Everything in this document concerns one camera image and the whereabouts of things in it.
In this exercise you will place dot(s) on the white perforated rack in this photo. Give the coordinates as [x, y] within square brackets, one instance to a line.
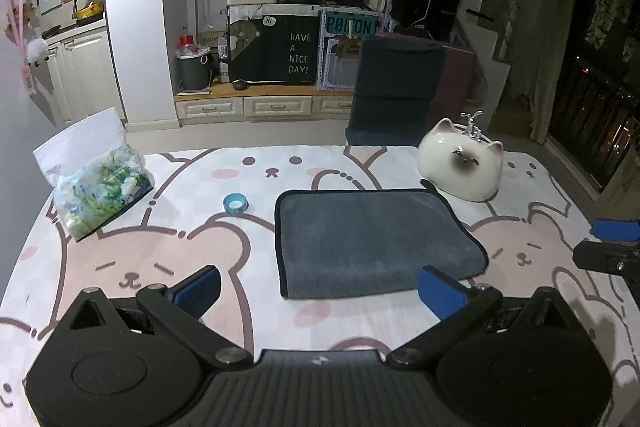
[325, 67]

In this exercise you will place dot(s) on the grey towel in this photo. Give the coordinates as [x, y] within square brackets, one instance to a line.
[370, 242]

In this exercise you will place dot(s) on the blue tape roll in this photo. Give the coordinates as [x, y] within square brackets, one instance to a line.
[226, 203]

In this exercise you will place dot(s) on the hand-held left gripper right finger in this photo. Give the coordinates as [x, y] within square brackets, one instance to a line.
[441, 296]

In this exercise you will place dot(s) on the dark balcony railing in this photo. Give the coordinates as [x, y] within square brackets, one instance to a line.
[595, 117]

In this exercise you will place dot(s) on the white stair unit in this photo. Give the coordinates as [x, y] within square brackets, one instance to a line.
[487, 42]

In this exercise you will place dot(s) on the white plush toy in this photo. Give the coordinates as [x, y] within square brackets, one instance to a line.
[37, 51]

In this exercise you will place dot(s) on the white cat ceramic figurine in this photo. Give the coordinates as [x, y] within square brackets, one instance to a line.
[452, 172]

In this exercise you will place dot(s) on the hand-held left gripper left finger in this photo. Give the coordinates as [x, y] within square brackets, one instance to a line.
[199, 289]

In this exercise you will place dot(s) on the black printed cover cloth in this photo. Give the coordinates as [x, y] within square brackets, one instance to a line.
[280, 52]

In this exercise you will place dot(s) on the bear print tablecloth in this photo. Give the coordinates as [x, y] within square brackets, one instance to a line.
[150, 232]

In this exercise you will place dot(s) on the yellow kettle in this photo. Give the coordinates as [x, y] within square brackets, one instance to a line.
[89, 11]

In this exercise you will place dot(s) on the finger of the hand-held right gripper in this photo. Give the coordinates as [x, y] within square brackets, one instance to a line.
[605, 257]
[617, 229]

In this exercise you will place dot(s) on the maroon cloth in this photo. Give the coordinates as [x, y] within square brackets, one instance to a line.
[457, 77]

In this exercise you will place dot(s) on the grey trash bin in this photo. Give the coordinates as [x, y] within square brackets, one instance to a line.
[192, 73]

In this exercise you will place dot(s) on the white drawer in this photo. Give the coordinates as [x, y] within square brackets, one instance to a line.
[277, 106]
[212, 108]
[332, 105]

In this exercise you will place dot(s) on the teal sign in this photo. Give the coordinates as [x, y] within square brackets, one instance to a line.
[345, 27]

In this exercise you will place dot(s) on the clear plastic bag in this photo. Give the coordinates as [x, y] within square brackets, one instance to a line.
[95, 187]

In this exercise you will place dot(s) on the silver ornament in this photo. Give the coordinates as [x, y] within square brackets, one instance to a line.
[471, 127]

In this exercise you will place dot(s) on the wooden ledge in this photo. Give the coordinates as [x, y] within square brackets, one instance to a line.
[270, 90]

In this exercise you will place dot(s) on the white kitchen cabinet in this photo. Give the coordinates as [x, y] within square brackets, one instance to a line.
[85, 72]

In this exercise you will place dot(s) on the dark grey chair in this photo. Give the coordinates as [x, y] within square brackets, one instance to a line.
[390, 77]

